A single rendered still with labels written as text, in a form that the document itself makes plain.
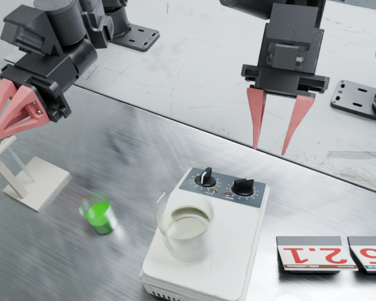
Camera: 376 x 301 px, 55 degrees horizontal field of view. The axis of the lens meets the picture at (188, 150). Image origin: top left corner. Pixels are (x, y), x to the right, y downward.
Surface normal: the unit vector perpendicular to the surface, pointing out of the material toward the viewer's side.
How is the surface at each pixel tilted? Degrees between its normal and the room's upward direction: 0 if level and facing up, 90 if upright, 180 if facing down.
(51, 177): 0
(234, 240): 0
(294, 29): 40
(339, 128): 0
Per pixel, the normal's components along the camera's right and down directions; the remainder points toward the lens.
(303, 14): -0.27, 0.04
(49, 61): -0.08, -0.59
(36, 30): 0.87, 0.35
